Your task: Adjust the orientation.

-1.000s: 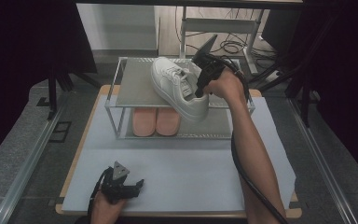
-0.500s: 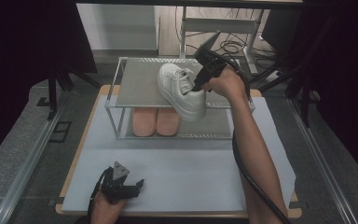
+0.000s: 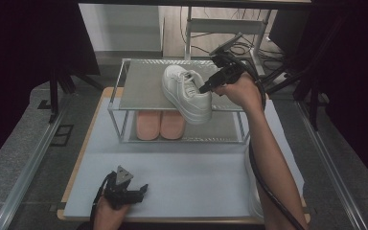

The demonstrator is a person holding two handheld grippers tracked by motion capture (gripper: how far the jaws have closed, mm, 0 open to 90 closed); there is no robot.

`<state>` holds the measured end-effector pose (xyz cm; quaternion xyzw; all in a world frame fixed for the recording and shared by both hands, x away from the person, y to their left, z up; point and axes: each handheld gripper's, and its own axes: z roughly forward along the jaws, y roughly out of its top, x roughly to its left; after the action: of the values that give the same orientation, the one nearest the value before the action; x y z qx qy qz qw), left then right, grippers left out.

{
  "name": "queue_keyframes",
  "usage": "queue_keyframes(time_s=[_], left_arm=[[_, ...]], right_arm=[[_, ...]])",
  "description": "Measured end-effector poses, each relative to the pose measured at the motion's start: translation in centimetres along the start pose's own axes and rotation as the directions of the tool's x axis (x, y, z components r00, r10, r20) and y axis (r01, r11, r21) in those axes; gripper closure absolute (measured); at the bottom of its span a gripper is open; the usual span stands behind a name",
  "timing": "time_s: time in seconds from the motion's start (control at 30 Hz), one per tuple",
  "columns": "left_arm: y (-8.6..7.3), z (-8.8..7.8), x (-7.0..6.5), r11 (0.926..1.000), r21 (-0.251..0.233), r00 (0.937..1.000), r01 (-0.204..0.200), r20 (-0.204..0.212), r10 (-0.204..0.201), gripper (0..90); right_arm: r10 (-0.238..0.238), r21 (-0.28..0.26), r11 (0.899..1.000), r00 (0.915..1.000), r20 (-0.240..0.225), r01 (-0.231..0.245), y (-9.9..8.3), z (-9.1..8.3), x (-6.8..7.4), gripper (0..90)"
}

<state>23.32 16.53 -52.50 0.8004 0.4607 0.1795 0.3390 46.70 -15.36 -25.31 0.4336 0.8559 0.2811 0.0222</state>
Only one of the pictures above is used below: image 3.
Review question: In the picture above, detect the person's right hand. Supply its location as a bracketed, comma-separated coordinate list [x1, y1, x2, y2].
[213, 74, 265, 111]

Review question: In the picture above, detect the white cabinet panel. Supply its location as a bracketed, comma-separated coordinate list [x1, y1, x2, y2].
[78, 3, 165, 53]

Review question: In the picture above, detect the aluminium rail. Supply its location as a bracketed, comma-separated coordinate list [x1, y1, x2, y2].
[295, 100, 368, 230]
[0, 95, 75, 230]

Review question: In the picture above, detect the white metal desk frame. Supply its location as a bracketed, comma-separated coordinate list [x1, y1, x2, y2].
[184, 6, 268, 78]

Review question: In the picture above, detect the white table mat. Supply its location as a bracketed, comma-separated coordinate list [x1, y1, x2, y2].
[64, 97, 305, 219]

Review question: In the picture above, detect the two-tier metal shoe rack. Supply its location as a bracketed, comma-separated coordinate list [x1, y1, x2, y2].
[107, 57, 264, 144]

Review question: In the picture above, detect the white power strip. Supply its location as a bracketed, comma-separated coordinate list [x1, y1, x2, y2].
[272, 72, 290, 85]

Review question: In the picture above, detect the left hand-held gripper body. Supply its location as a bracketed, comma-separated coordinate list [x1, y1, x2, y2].
[103, 165, 136, 211]

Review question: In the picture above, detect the person's left hand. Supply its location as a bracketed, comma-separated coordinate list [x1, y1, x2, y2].
[92, 195, 132, 230]

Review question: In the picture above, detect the black metal stand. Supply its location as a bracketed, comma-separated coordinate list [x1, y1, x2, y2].
[254, 18, 332, 132]
[37, 63, 104, 124]

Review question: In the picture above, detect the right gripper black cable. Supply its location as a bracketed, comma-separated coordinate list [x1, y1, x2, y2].
[229, 52, 305, 230]

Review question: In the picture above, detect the bundle of black floor cables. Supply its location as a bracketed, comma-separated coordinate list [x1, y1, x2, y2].
[179, 6, 286, 62]

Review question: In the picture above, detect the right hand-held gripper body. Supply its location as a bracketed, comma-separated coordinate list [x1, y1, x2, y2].
[208, 32, 247, 85]

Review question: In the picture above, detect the black floor socket frame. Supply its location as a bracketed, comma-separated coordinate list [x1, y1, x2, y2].
[50, 124, 75, 148]

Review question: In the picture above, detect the pink slipper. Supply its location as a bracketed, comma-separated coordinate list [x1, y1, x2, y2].
[159, 110, 188, 140]
[135, 110, 162, 141]

